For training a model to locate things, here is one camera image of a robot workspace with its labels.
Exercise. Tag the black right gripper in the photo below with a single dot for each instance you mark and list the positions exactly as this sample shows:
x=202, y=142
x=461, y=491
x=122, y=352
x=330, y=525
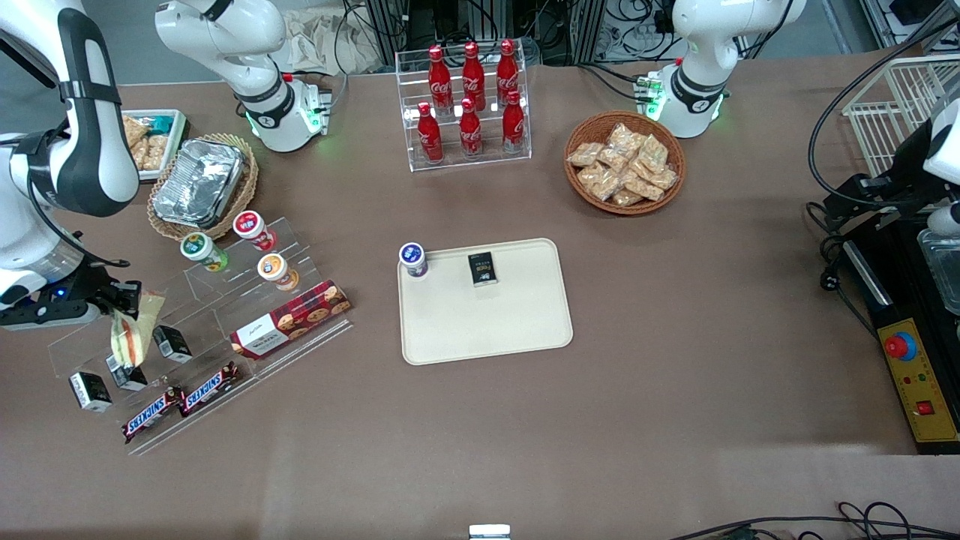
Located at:
x=96, y=287

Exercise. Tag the triangle sandwich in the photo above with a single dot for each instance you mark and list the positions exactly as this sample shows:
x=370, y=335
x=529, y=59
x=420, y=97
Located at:
x=133, y=334

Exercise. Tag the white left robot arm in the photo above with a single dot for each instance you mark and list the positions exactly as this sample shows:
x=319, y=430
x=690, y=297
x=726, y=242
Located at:
x=705, y=45

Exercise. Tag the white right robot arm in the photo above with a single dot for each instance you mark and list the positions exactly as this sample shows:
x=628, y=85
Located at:
x=22, y=217

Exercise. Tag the beige plastic tray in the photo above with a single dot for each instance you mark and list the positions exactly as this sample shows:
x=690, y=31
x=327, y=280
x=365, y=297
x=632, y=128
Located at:
x=495, y=322

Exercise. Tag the small black carton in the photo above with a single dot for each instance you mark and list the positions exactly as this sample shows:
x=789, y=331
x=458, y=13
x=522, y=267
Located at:
x=483, y=269
x=173, y=344
x=129, y=379
x=90, y=391

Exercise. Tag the green gum bottle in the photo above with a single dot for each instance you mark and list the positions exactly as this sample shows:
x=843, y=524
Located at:
x=199, y=250

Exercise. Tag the clear acrylic stepped stand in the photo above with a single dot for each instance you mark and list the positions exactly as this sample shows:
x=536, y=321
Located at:
x=217, y=300

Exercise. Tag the Snickers chocolate bar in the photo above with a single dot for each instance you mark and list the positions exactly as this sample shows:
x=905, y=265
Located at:
x=210, y=388
x=154, y=415

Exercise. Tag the silver foil container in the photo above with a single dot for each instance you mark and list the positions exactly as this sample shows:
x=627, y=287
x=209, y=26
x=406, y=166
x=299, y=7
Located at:
x=199, y=184

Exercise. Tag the red gum bottle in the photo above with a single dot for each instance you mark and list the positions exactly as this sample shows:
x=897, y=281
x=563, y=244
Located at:
x=251, y=226

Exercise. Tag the white rectangular snack bin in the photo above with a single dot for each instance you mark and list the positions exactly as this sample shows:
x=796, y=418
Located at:
x=161, y=146

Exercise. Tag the wicker basket with foil container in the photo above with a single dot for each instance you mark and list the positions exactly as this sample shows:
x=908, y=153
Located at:
x=247, y=195

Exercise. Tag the red plaid cookie box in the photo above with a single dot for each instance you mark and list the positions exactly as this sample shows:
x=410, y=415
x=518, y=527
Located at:
x=292, y=319

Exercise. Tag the blue gum bottle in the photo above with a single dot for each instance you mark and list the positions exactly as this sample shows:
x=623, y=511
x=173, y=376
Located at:
x=413, y=259

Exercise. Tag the white crumpled cloth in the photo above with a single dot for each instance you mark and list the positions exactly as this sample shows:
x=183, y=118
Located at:
x=322, y=41

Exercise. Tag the red Coca-Cola bottle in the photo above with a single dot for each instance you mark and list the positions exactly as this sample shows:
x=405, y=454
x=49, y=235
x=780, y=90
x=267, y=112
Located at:
x=430, y=135
x=473, y=75
x=508, y=71
x=514, y=124
x=470, y=131
x=439, y=79

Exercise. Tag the clear acrylic bottle rack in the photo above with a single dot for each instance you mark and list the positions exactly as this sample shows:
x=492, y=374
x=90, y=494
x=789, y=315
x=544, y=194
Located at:
x=491, y=161

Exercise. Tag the small white device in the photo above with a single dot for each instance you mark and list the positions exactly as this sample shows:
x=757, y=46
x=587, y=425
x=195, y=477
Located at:
x=489, y=532

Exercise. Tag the round wicker snack basket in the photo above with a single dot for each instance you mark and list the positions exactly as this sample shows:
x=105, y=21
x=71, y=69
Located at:
x=581, y=191

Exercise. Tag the clear packet of snacks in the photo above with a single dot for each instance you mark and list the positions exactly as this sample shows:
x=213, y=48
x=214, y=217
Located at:
x=622, y=137
x=600, y=180
x=654, y=152
x=613, y=159
x=643, y=186
x=628, y=197
x=664, y=178
x=583, y=155

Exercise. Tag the red emergency stop button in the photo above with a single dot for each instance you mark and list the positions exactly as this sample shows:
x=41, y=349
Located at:
x=900, y=346

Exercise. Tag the yellow control box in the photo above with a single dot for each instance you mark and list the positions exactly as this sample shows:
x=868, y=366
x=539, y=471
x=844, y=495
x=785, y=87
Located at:
x=926, y=390

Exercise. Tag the clear plastic container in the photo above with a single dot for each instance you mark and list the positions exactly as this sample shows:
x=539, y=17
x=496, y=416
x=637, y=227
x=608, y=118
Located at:
x=943, y=266

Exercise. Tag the white and black machine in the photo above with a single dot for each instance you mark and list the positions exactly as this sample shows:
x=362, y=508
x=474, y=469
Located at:
x=945, y=150

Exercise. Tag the black machine frame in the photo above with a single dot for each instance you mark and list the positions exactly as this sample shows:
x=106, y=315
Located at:
x=892, y=300

